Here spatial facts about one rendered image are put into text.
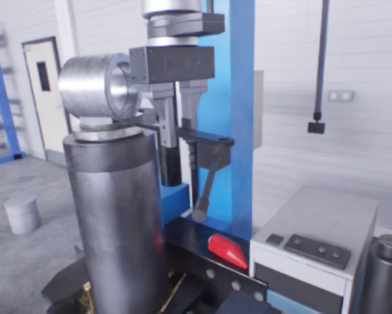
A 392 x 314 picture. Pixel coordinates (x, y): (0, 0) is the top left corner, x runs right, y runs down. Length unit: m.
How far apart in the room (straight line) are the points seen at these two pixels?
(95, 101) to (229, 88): 0.44
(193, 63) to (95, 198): 0.37
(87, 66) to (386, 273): 0.73
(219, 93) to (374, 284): 0.64
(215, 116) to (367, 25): 1.65
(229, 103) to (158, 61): 0.53
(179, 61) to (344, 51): 2.05
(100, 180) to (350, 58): 2.08
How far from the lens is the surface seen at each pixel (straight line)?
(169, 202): 1.04
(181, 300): 0.89
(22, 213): 3.52
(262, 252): 0.77
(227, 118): 0.93
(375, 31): 2.40
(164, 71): 0.43
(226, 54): 0.92
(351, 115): 2.45
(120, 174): 0.64
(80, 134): 0.66
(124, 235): 0.70
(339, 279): 0.73
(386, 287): 0.74
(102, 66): 0.63
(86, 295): 1.00
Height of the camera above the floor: 1.62
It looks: 18 degrees down
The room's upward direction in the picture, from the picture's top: 3 degrees counter-clockwise
